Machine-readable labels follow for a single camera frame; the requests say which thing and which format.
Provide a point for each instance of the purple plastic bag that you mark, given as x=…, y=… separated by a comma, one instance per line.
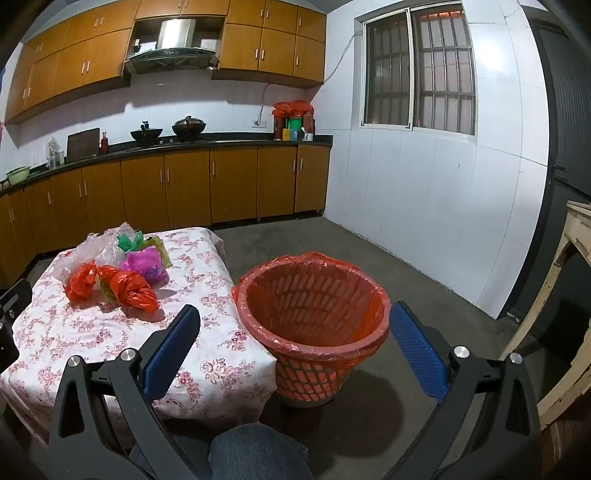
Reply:
x=143, y=265

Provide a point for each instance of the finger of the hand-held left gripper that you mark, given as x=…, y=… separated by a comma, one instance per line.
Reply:
x=16, y=297
x=7, y=344

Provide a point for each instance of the wooden kitchen cabinets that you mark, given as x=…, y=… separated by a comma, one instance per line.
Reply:
x=231, y=180
x=258, y=41

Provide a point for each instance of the steel range hood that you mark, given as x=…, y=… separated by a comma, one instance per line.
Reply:
x=175, y=41

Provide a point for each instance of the black wok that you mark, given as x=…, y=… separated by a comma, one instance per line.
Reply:
x=147, y=134

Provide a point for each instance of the wooden upper kitchen cabinets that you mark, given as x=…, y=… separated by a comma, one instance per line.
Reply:
x=258, y=41

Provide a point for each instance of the black pot with lid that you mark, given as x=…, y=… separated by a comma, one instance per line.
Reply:
x=188, y=128

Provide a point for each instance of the wooden lower kitchen cabinets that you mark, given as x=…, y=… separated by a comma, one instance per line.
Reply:
x=231, y=180

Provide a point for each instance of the yellow-green printed plastic bag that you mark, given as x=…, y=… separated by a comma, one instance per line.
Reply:
x=161, y=249

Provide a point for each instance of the white clear plastic bag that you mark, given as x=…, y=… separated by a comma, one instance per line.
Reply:
x=74, y=258

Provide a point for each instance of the dark door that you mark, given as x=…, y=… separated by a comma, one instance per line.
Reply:
x=563, y=115

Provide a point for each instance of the red bag over bottles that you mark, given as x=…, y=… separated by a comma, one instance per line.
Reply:
x=293, y=108

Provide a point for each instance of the glass jar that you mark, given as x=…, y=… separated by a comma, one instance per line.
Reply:
x=55, y=154

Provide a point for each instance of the red mesh wastebasket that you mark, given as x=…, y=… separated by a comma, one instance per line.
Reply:
x=318, y=374

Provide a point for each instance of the green basin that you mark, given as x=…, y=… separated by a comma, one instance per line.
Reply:
x=17, y=175

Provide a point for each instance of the black kitchen countertop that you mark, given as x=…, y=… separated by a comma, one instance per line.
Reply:
x=221, y=138

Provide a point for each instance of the floral tablecloth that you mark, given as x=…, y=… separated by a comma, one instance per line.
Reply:
x=198, y=295

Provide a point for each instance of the barred window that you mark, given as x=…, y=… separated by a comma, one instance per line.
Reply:
x=418, y=69

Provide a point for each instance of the pale wooden frame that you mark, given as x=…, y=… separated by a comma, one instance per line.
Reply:
x=577, y=221

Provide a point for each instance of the small red plastic bag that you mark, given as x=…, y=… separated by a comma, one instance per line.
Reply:
x=81, y=281

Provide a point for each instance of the green box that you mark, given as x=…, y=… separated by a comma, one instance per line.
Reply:
x=295, y=127

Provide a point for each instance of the twisted red plastic bag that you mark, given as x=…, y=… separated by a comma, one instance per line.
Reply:
x=134, y=290

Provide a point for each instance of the green plastic bag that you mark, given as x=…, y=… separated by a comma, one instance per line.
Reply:
x=130, y=241

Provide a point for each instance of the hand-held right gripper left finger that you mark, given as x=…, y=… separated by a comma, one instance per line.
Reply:
x=161, y=364

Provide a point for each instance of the person's leg in jeans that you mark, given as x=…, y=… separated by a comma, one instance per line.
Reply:
x=258, y=454

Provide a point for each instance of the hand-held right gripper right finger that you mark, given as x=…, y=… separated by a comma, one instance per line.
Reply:
x=418, y=355

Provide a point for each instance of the dark cutting board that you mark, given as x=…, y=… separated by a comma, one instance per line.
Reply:
x=83, y=145

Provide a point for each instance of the red bottle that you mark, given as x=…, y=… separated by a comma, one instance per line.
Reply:
x=105, y=144

